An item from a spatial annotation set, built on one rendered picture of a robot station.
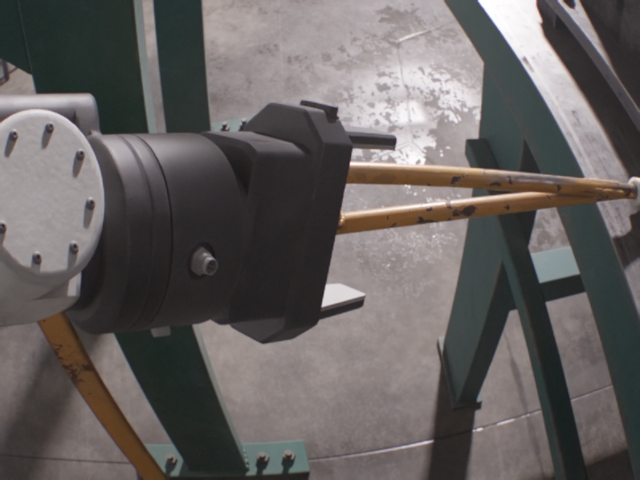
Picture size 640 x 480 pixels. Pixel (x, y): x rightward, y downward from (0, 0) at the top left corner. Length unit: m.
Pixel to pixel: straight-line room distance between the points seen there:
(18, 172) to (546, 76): 0.61
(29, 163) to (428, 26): 1.94
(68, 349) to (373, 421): 0.74
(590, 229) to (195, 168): 0.43
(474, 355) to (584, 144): 0.57
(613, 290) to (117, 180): 0.45
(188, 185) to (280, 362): 1.07
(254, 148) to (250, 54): 1.66
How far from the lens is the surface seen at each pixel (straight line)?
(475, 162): 0.94
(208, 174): 0.32
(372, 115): 1.77
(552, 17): 0.85
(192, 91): 1.63
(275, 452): 1.26
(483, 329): 1.11
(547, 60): 0.78
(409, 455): 1.27
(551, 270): 1.16
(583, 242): 0.69
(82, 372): 0.72
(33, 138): 0.25
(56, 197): 0.24
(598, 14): 0.81
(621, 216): 0.63
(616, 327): 0.63
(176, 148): 0.32
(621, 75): 0.72
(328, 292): 0.45
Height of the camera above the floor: 1.17
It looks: 50 degrees down
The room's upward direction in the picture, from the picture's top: 1 degrees counter-clockwise
